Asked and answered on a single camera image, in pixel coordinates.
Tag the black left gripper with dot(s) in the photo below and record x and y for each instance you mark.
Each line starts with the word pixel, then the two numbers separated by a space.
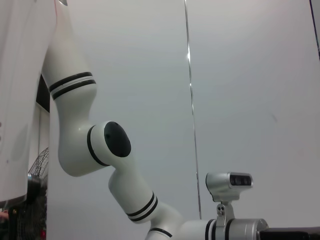
pixel 290 234

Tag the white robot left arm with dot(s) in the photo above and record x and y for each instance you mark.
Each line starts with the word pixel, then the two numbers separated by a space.
pixel 75 150

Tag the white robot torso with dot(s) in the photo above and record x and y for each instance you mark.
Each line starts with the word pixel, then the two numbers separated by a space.
pixel 15 100

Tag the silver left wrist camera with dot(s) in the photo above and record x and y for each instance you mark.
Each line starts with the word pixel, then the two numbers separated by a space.
pixel 220 185

